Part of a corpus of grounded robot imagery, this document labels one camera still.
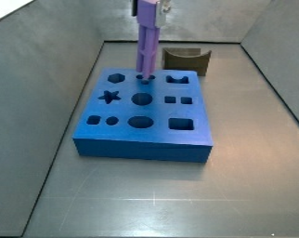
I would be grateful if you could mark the purple three prong peg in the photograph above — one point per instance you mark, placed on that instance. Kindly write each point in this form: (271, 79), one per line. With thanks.
(148, 37)

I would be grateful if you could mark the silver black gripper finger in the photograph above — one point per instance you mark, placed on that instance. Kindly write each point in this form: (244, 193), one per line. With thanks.
(163, 8)

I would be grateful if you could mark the silver blue gripper finger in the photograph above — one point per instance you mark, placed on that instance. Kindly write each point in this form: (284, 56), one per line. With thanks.
(135, 8)

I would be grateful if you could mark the black curved stand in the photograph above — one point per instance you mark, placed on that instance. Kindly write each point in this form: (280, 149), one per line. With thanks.
(185, 59)

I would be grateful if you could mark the blue foam shape board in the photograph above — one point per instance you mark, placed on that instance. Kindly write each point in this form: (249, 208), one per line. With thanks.
(148, 119)

